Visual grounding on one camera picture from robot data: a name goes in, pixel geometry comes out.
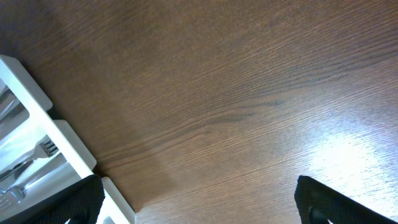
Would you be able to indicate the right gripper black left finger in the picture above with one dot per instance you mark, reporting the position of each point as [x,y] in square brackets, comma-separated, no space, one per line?
[79,203]

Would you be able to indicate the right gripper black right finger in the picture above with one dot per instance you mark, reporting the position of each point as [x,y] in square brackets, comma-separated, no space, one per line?
[318,203]

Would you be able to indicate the white plastic cutlery tray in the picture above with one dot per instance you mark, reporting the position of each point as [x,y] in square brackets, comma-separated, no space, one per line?
[25,125]

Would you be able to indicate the steel tablespoon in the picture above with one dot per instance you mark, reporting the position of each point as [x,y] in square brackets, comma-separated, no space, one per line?
[8,102]

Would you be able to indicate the steel fork crossing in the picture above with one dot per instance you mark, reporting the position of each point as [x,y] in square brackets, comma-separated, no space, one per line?
[18,192]

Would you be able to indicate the steel fork horizontal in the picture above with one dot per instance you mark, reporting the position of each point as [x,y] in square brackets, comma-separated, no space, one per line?
[12,175]

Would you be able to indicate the steel fork tines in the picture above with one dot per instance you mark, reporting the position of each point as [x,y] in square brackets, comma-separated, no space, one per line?
[44,149]

